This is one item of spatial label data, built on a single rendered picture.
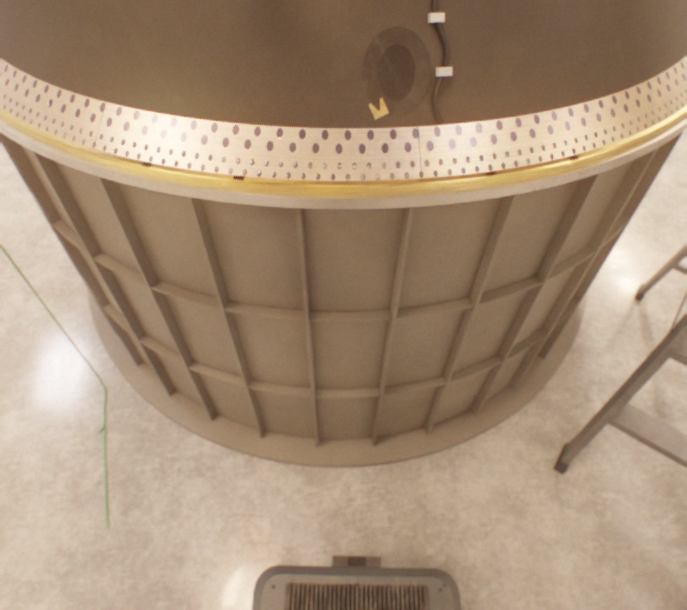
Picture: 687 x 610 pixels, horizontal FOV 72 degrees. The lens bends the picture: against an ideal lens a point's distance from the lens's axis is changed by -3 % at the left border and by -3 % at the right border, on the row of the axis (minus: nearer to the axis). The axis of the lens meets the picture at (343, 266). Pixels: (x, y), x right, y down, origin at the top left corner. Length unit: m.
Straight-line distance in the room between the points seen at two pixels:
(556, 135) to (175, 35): 0.66
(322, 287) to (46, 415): 1.35
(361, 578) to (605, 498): 0.91
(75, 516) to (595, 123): 1.82
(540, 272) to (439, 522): 0.90
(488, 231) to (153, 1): 0.72
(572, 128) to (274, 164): 0.53
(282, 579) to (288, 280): 0.78
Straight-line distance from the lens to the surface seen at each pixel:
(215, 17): 0.86
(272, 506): 1.75
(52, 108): 1.07
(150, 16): 0.92
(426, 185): 0.82
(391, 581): 1.45
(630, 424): 1.74
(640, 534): 1.98
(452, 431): 1.84
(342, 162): 0.81
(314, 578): 1.44
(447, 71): 0.83
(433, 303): 1.14
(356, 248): 0.95
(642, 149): 1.09
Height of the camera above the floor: 1.69
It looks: 49 degrees down
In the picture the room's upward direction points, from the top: 1 degrees clockwise
